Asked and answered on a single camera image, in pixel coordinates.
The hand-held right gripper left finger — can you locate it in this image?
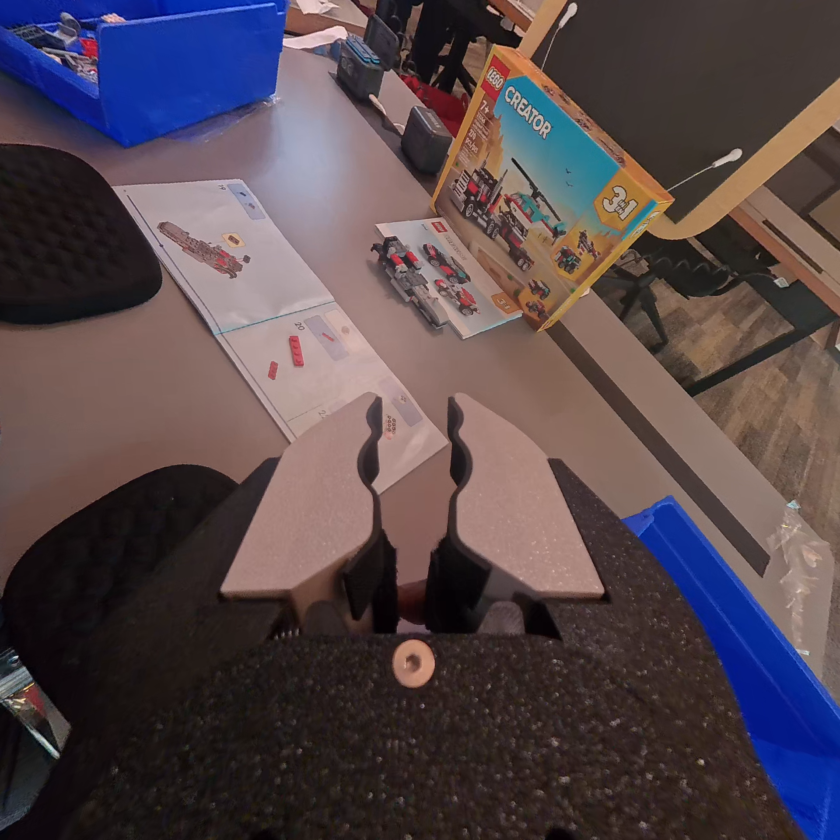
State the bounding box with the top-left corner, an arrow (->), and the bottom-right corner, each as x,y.
220,392 -> 399,635

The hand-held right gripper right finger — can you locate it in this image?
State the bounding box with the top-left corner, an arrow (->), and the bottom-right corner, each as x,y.
427,392 -> 605,635

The blue plastic bin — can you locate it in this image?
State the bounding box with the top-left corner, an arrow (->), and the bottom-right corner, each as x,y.
0,0 -> 291,149
620,495 -> 840,840

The grey desk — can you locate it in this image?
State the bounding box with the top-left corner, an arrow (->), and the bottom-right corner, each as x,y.
0,46 -> 791,657

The black padded cushion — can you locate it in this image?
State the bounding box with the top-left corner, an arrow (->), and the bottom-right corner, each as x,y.
0,462 -> 241,723
0,143 -> 164,326

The closed instruction booklet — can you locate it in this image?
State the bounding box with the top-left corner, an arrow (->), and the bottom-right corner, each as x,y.
374,217 -> 526,341

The open instruction booklet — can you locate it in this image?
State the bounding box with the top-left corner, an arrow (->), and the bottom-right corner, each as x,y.
112,178 -> 451,494

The toy brick truck model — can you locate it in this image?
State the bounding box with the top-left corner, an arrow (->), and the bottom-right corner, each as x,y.
370,239 -> 451,330

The clear plastic bag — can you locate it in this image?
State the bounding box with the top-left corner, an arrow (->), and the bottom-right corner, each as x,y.
766,500 -> 836,657

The black office chair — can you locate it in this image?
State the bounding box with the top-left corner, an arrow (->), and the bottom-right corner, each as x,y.
591,223 -> 840,398
407,0 -> 503,94

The chrome metal part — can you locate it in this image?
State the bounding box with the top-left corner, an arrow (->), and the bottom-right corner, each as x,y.
0,646 -> 72,761

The colourful toy set box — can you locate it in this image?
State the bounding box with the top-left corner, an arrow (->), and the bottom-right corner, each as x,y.
430,44 -> 676,333

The black box device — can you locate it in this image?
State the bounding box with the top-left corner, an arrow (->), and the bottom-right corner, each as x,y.
400,105 -> 455,175

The red bag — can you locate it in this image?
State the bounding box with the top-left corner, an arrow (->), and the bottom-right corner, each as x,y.
399,72 -> 475,135

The black device with teal top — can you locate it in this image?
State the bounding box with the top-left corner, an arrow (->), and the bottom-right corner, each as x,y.
336,34 -> 385,103

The black panel with wooden rim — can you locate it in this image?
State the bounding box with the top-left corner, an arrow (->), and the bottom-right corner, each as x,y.
518,0 -> 840,241

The pile of toy bricks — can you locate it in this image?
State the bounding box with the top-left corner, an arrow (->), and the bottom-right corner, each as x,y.
5,10 -> 127,85

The white cable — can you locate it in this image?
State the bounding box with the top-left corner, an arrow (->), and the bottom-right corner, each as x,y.
542,3 -> 580,69
668,148 -> 744,193

